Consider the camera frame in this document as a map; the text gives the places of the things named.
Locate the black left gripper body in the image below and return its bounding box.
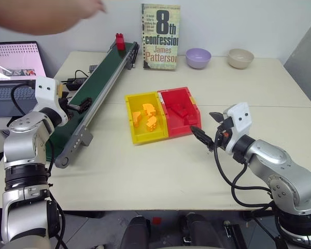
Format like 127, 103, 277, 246
57, 87, 74, 120

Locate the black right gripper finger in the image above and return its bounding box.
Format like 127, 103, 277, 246
190, 126, 215, 153
209, 111, 225, 123

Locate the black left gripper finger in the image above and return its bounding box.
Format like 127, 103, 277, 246
67, 97, 93, 114

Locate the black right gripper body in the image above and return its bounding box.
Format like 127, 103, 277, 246
215, 114, 235, 153

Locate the person's bare hand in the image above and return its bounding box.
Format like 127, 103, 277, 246
69, 0, 108, 23

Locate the black power adapter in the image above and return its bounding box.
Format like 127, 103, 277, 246
66, 77, 84, 92

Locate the red plastic sorting bin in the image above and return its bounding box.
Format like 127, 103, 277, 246
157, 86, 203, 139

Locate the yellow plastic sorting bin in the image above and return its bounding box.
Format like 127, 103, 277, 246
124, 91, 169, 145

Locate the purple bowl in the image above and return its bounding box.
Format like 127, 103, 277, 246
185, 48, 213, 70

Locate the beige bowl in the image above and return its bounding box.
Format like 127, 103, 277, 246
228, 48, 255, 70

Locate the grey laptop with pink screen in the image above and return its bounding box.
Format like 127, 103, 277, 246
0, 40, 49, 118

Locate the red toy building block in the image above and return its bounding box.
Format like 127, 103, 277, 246
115, 33, 126, 51

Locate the dark rounded shape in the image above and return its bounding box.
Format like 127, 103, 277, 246
119, 215, 151, 249
179, 212, 224, 249

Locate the grey partition panel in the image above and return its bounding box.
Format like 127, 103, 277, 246
283, 17, 311, 118

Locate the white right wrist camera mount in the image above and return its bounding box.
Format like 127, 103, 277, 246
222, 102, 251, 154

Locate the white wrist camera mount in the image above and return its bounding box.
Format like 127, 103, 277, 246
34, 76, 68, 123
222, 102, 251, 154

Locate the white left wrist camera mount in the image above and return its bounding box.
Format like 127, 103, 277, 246
34, 76, 68, 123

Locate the green conveyor belt, silver frame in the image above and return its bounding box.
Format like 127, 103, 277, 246
45, 41, 140, 170

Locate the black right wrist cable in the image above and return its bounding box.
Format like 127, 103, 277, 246
213, 131, 276, 210

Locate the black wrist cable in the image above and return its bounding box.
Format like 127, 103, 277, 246
213, 131, 276, 210
10, 82, 37, 116

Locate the black power adapter cable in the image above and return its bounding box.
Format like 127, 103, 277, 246
74, 69, 90, 80

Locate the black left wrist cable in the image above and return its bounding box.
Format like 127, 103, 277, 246
10, 82, 37, 116

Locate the black metal frame strut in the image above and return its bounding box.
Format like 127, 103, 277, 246
222, 219, 247, 249

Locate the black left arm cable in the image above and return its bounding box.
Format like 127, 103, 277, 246
45, 141, 68, 249

